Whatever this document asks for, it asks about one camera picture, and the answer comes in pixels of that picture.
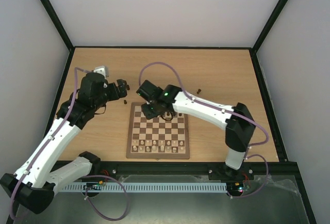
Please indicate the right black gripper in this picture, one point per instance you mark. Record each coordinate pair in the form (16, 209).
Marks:
(148, 113)

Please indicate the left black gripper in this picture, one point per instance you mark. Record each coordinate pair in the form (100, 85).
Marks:
(115, 95)

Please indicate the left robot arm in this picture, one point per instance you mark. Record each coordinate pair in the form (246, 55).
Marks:
(35, 184)

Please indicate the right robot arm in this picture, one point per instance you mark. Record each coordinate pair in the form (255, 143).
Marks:
(214, 120)

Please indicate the wooden chess board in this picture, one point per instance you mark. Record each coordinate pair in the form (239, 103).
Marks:
(173, 127)

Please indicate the light chess pieces row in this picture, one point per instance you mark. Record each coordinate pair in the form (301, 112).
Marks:
(159, 146)

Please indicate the black aluminium frame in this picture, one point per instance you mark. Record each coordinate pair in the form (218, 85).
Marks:
(279, 145)

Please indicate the grey slotted cable duct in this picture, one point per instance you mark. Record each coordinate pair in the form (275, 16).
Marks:
(80, 187)

